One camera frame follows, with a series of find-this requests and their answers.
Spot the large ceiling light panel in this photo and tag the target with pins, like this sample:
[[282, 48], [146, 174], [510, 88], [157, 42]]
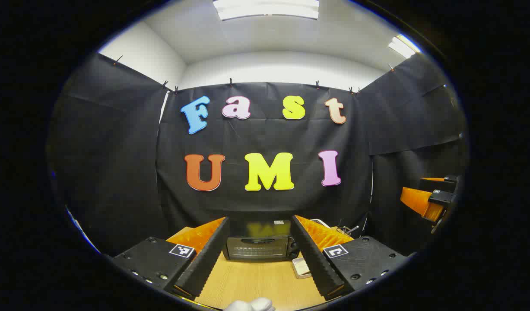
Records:
[[267, 8]]

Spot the row of small black clips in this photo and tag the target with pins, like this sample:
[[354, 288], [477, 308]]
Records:
[[231, 82]]

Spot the small metal utensil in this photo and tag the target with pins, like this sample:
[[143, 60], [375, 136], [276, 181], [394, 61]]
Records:
[[353, 229]]

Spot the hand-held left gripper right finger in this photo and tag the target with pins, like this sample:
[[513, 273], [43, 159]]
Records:
[[316, 259]]

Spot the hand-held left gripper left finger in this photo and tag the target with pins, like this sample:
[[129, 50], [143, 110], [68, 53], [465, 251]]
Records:
[[206, 259]]

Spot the small ceiling light panel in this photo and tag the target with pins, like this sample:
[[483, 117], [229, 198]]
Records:
[[403, 46]]

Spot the white rectangular tray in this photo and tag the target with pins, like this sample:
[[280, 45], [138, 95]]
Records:
[[301, 268]]

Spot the black electric oven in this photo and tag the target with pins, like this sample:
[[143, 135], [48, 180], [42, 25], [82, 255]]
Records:
[[258, 247]]

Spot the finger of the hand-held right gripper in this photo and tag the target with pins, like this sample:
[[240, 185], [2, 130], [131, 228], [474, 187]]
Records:
[[420, 203], [437, 184]]

